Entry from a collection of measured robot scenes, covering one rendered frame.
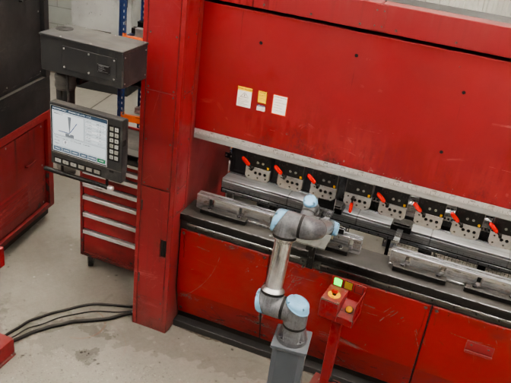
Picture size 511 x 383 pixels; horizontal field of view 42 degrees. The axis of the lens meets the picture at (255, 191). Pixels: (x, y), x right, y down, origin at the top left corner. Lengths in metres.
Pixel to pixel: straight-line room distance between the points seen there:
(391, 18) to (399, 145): 0.66
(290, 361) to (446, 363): 1.09
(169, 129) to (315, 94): 0.84
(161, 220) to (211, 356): 0.95
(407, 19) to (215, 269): 1.89
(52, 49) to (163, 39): 0.57
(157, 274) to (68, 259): 1.14
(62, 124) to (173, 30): 0.77
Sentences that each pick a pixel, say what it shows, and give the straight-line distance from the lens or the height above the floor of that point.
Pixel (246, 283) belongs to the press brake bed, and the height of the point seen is 0.52.
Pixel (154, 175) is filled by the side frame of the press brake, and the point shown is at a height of 1.14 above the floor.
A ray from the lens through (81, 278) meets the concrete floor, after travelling 4.98.
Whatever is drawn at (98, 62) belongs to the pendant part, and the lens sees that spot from 3.43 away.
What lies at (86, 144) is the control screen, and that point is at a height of 1.41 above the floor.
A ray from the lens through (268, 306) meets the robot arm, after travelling 3.21.
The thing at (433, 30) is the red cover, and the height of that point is 2.22.
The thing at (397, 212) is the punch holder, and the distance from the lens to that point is 3.71.
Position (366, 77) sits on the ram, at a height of 1.92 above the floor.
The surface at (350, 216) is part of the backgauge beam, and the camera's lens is 4.09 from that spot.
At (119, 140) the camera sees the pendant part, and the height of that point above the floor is 1.48.
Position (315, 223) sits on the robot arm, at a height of 1.39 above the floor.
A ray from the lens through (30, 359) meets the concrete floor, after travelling 4.35.
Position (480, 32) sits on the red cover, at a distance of 3.36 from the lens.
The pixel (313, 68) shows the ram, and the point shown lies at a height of 1.90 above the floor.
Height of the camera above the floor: 2.88
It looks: 27 degrees down
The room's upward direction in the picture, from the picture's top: 7 degrees clockwise
